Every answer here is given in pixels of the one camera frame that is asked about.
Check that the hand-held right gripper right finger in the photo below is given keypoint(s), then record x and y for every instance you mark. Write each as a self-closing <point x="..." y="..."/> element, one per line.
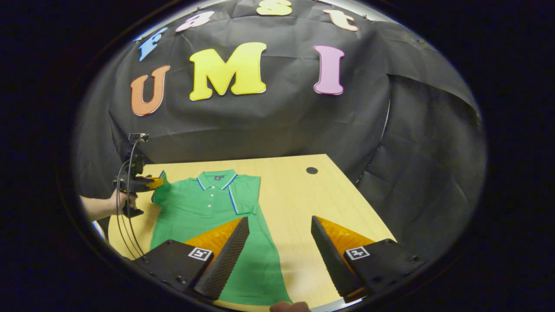
<point x="331" y="260"/>

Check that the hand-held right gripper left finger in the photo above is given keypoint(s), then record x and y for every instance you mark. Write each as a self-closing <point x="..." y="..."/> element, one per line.
<point x="225" y="262"/>

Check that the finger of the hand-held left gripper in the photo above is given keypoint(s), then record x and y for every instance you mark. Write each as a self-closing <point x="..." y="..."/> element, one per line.
<point x="151" y="184"/>

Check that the green T-shirt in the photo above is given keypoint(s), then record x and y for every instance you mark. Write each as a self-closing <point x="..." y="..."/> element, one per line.
<point x="208" y="212"/>

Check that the black backdrop cloth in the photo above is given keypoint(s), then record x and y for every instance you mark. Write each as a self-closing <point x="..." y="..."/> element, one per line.
<point x="282" y="130"/>

